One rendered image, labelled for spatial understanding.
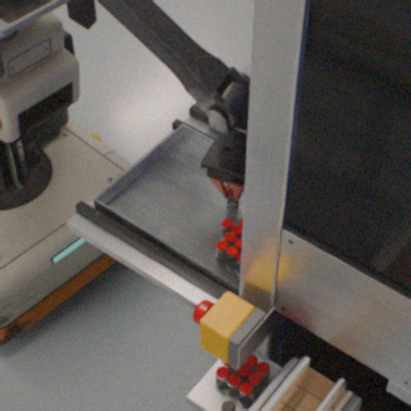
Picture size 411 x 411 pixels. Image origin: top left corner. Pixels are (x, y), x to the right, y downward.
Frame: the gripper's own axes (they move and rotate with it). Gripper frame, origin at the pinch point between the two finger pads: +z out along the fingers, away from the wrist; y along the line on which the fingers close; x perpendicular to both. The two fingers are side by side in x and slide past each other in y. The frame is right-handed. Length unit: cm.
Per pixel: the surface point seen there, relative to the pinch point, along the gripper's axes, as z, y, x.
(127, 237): 2.0, -14.1, -15.2
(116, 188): 1.9, -21.4, -5.5
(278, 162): -40, 17, -27
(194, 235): 3.8, -3.8, -8.6
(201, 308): -9.2, 7.8, -31.6
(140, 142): 91, -70, 90
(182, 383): 92, -18, 10
